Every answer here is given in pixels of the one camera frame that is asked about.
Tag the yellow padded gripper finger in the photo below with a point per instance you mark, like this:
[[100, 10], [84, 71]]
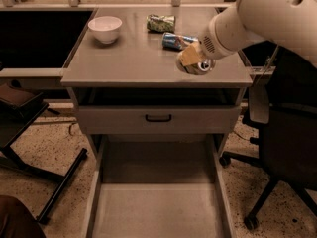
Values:
[[191, 55]]

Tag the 7up soda can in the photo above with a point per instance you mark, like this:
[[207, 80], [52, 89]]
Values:
[[200, 68]]

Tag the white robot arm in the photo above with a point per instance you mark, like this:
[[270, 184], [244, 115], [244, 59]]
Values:
[[291, 24]]

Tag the blue red soda can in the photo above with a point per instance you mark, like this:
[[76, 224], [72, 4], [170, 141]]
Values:
[[177, 42]]

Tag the green crumpled can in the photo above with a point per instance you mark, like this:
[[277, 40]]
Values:
[[160, 24]]

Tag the grey drawer cabinet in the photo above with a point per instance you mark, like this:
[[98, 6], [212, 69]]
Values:
[[137, 71]]

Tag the closed upper grey drawer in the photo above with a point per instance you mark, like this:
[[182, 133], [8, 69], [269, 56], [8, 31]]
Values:
[[132, 120]]

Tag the open grey drawer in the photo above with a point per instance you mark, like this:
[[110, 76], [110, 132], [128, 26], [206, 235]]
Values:
[[157, 190]]

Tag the white ceramic bowl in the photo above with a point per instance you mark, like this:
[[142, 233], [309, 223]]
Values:
[[105, 29]]

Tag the black office chair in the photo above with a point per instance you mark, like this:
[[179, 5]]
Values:
[[284, 112]]

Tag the brown object bottom left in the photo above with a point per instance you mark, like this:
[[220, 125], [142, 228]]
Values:
[[16, 221]]

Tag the black drawer handle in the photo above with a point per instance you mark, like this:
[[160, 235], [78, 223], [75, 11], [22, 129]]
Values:
[[158, 119]]

